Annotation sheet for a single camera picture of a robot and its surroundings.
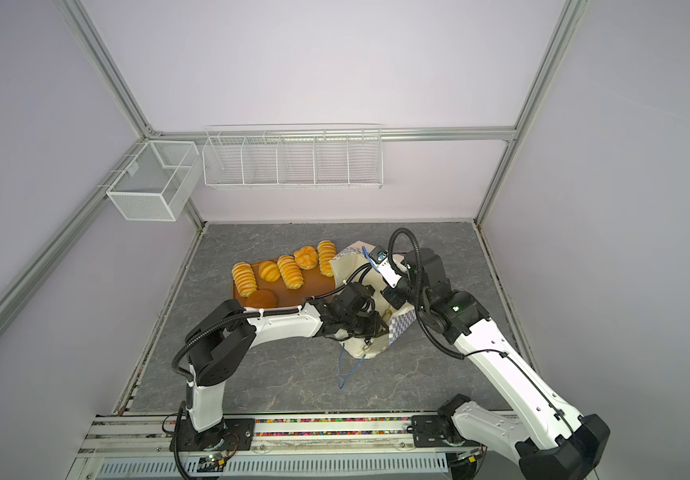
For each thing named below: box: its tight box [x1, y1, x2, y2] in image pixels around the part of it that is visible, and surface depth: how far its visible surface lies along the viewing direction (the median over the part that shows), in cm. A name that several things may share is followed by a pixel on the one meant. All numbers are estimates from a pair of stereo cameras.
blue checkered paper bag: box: [330, 240, 417, 359], surface depth 77 cm
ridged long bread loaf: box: [317, 240, 337, 277], surface depth 108 cm
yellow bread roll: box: [258, 260, 281, 283], surface depth 104 cm
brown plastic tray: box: [253, 262, 336, 307], surface depth 103 cm
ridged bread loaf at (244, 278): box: [232, 261, 257, 297], surface depth 101 cm
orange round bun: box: [246, 288, 278, 309], surface depth 98 cm
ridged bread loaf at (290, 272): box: [277, 254, 304, 290], surface depth 104 cm
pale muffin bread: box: [294, 246, 318, 270], surface depth 107 cm
